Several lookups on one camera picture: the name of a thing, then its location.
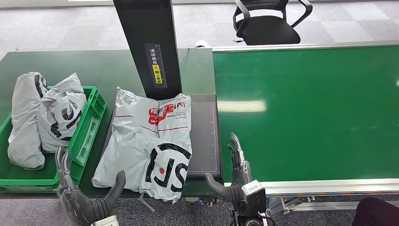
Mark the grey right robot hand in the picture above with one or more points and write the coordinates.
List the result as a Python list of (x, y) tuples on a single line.
[(237, 190)]

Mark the large grey courier package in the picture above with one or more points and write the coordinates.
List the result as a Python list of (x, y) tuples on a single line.
[(134, 140)]

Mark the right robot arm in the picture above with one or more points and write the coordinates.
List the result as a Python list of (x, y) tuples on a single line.
[(252, 222)]

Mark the green conveyor belt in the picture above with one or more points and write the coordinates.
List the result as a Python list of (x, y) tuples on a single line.
[(311, 124)]

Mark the black inbound scanner machine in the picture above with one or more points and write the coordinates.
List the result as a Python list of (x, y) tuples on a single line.
[(204, 137)]

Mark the crumpled grey courier package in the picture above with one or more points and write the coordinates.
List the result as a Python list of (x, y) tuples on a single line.
[(56, 103)]

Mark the yellow label sticker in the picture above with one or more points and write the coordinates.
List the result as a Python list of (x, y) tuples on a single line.
[(157, 74)]

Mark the green plastic crate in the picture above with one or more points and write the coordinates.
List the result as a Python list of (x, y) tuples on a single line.
[(90, 124)]

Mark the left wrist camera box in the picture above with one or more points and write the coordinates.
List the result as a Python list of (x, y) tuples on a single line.
[(106, 222)]

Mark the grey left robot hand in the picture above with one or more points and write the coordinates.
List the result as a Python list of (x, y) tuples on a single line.
[(78, 206)]

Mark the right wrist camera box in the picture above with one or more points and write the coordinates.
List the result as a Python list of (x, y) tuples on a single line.
[(255, 196)]

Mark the dark rounded object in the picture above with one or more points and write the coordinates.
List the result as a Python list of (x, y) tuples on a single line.
[(377, 215)]

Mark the black office chair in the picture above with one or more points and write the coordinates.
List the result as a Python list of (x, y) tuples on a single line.
[(268, 31)]

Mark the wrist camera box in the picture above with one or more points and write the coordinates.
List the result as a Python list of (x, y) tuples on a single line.
[(255, 196), (106, 222)]

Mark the tall grey courier package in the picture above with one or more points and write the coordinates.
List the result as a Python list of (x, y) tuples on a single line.
[(26, 124)]

